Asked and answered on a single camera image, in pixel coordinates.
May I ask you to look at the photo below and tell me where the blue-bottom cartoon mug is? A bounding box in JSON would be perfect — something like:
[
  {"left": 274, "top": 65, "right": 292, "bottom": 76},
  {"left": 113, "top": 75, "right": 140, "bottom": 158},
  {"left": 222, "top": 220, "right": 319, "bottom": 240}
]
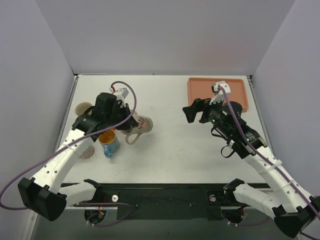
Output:
[{"left": 98, "top": 129, "right": 120, "bottom": 159}]

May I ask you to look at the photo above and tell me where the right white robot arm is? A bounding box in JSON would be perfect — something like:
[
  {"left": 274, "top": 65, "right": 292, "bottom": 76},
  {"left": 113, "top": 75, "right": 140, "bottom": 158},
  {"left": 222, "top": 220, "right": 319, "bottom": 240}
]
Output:
[{"left": 182, "top": 98, "right": 320, "bottom": 238}]

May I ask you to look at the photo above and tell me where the pink plastic tray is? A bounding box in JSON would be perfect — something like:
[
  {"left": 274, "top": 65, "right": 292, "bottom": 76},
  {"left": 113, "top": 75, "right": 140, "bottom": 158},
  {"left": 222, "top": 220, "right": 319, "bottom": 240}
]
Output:
[{"left": 187, "top": 77, "right": 249, "bottom": 113}]

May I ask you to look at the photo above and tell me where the cream floral mug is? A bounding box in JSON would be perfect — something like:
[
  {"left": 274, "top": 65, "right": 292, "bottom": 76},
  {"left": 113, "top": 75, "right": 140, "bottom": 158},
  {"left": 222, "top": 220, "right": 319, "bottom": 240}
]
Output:
[{"left": 74, "top": 102, "right": 92, "bottom": 117}]

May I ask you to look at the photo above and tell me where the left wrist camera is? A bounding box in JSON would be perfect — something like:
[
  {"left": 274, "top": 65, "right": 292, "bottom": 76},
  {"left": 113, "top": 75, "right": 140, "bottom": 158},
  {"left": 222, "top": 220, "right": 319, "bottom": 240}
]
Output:
[{"left": 113, "top": 87, "right": 129, "bottom": 101}]

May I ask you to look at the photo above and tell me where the aluminium rail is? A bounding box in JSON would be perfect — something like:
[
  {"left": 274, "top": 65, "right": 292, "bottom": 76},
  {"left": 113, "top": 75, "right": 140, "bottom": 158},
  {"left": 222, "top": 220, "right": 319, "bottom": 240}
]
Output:
[{"left": 29, "top": 187, "right": 300, "bottom": 210}]

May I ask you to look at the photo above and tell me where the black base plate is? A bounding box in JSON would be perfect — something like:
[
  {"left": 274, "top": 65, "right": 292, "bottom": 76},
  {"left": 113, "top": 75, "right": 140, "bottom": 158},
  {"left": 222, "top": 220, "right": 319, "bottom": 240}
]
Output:
[{"left": 80, "top": 183, "right": 246, "bottom": 220}]

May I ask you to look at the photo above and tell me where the cream green mug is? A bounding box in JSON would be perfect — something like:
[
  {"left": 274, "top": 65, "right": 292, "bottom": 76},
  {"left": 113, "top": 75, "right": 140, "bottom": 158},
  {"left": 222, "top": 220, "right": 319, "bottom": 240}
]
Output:
[{"left": 122, "top": 111, "right": 154, "bottom": 145}]

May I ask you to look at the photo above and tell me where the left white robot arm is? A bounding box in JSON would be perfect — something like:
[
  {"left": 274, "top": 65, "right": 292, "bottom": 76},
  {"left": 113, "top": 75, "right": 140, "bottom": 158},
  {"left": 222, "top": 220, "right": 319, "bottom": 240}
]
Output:
[{"left": 18, "top": 88, "right": 138, "bottom": 222}]

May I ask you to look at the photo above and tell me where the pink cartoon mug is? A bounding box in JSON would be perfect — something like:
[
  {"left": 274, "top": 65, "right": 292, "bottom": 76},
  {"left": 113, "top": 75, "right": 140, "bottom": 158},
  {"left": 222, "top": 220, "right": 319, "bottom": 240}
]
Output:
[{"left": 80, "top": 145, "right": 95, "bottom": 159}]

